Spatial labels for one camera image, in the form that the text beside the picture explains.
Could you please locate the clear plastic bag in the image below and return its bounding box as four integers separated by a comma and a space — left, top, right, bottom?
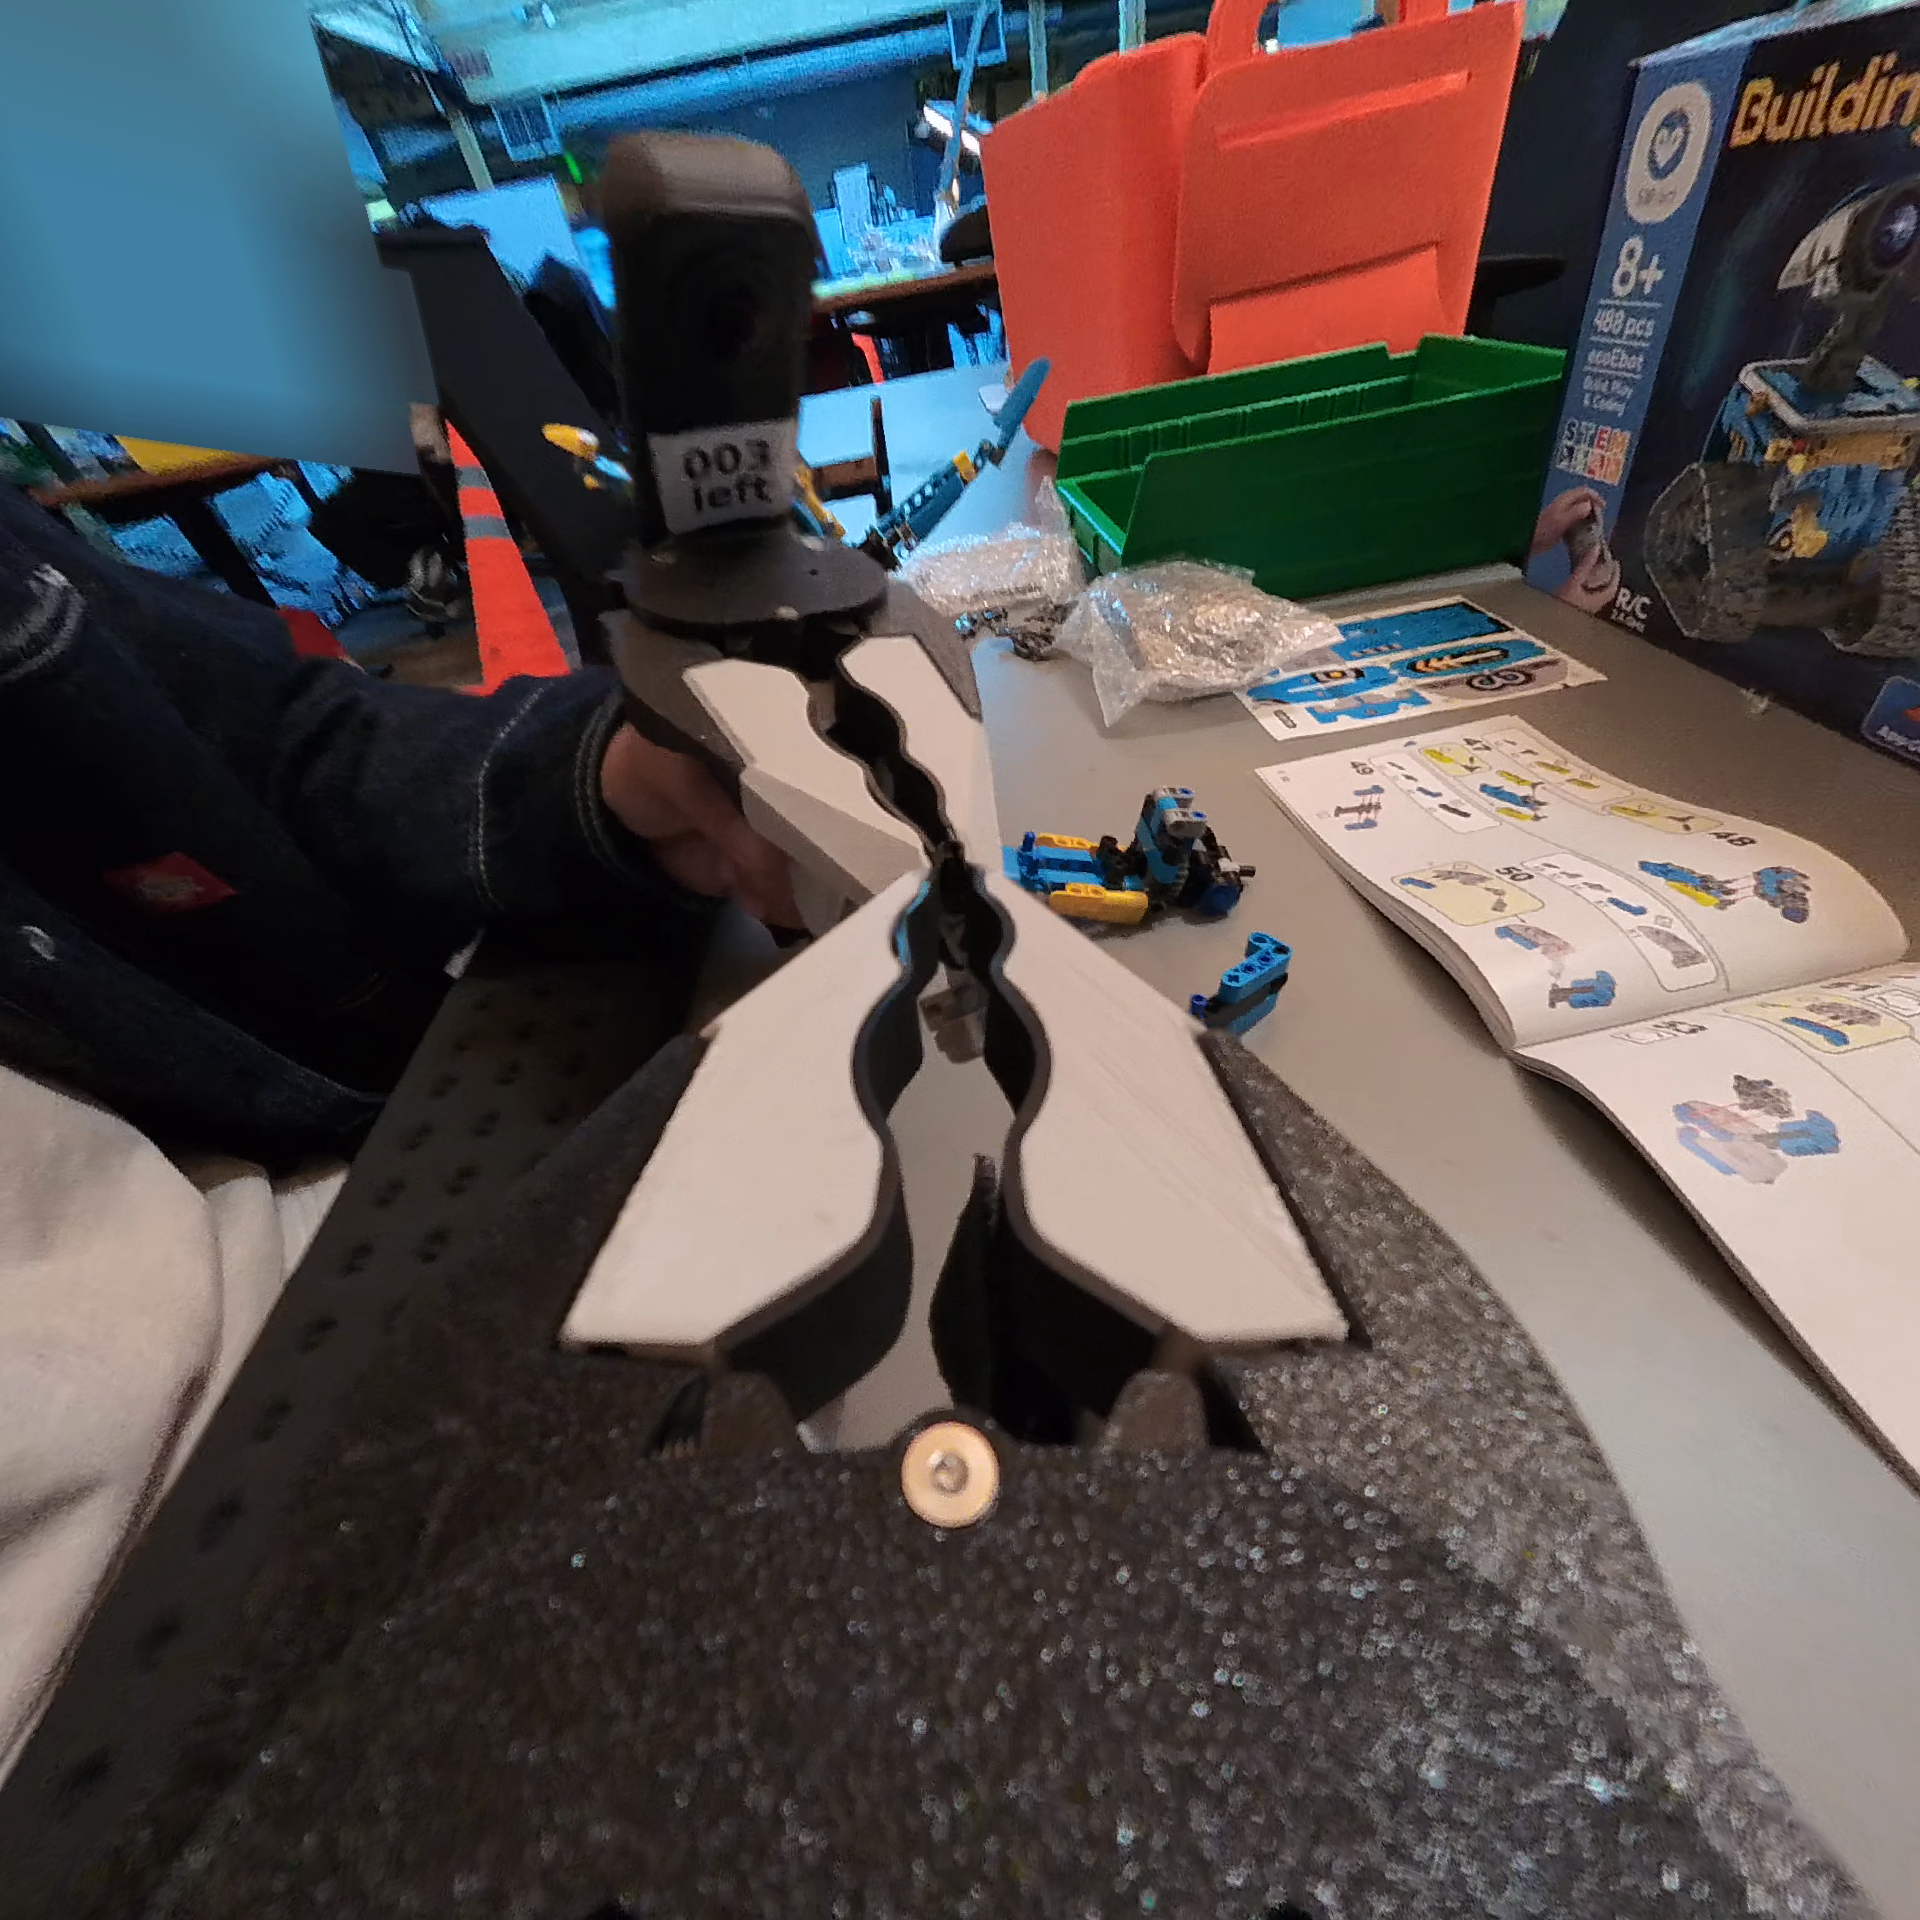
899, 517, 1081, 616
1057, 562, 1344, 728

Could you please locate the grey panel with connectors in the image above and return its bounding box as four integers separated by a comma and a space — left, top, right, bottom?
912, 839, 997, 1067

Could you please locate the white shirt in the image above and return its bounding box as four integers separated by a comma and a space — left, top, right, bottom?
0, 1057, 345, 1787

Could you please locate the blue beams black axle assembly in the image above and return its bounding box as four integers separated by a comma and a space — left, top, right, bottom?
1187, 929, 1293, 1037

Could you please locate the orange carry case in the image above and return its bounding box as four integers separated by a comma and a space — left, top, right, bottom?
977, 0, 1522, 452

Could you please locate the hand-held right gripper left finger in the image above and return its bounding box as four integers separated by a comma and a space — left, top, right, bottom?
558, 873, 934, 1370

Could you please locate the person's left forearm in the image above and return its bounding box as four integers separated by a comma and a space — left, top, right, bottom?
0, 480, 707, 1141

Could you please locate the dark blue toy kit box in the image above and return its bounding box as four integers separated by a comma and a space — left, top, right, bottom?
1521, 7, 1920, 752

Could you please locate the orange striped traffic cone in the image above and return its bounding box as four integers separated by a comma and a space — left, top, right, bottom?
440, 420, 578, 698

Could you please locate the person's left hand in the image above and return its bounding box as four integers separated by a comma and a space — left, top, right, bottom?
597, 726, 804, 931

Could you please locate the blue sticker sheet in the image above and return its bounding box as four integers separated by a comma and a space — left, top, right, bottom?
1232, 597, 1606, 739

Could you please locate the grey desk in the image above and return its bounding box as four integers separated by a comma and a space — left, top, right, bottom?
884, 435, 1920, 1891

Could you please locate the open instruction booklet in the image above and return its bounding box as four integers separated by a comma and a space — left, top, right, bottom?
1256, 716, 1920, 1478

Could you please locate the green plastic bin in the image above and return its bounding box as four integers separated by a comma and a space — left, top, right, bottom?
1053, 333, 1569, 601

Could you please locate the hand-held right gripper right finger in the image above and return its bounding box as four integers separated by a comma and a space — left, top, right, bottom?
958, 869, 1349, 1396

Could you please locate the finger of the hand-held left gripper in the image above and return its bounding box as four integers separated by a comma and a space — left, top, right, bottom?
832, 633, 1007, 886
681, 666, 943, 934

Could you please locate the blue yellow brick vehicle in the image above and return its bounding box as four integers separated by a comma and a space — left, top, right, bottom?
1005, 782, 1258, 923

